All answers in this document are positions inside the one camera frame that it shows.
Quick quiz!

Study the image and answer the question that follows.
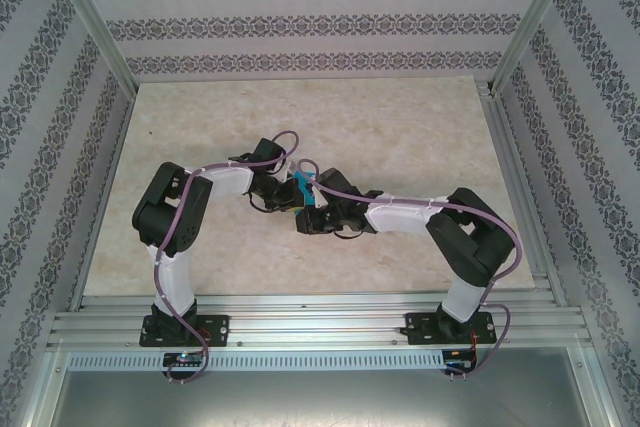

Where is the grey sheet metal panel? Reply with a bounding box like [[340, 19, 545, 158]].
[[19, 349, 621, 427]]

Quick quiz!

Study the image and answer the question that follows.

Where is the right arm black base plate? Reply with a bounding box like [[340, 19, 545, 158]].
[[404, 311, 499, 347]]

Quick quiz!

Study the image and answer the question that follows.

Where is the aluminium frame post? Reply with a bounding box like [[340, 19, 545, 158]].
[[42, 0, 139, 93], [489, 0, 584, 96]]

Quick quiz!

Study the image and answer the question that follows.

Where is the slotted grey cable duct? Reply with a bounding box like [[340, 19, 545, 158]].
[[67, 350, 446, 372]]

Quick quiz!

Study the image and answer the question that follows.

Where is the aluminium side rail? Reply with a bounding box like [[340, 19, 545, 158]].
[[69, 91, 136, 311], [474, 74, 569, 308]]

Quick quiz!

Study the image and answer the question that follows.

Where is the long aluminium mounting rail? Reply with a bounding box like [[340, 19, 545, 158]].
[[47, 294, 594, 351]]

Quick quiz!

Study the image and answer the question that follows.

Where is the blue square paper sheet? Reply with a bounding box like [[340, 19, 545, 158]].
[[292, 170, 321, 208]]

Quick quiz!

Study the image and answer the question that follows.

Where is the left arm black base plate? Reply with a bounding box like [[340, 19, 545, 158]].
[[139, 314, 231, 348]]

